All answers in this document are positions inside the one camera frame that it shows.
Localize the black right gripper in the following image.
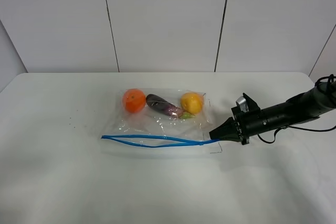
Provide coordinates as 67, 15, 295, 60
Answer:
209, 93, 261, 145

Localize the clear zip file bag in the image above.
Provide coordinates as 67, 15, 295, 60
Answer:
100, 88, 221, 154

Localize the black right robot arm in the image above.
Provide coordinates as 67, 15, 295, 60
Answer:
209, 74, 335, 145

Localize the yellow lemon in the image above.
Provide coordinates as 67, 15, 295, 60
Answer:
180, 92, 204, 114

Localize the purple eggplant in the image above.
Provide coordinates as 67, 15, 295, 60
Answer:
146, 94, 195, 120

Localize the orange fruit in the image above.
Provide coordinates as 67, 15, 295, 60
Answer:
122, 89, 146, 113

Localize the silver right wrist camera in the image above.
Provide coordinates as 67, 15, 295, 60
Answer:
236, 96, 249, 113

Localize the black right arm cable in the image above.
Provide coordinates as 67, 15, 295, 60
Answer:
257, 74, 336, 145

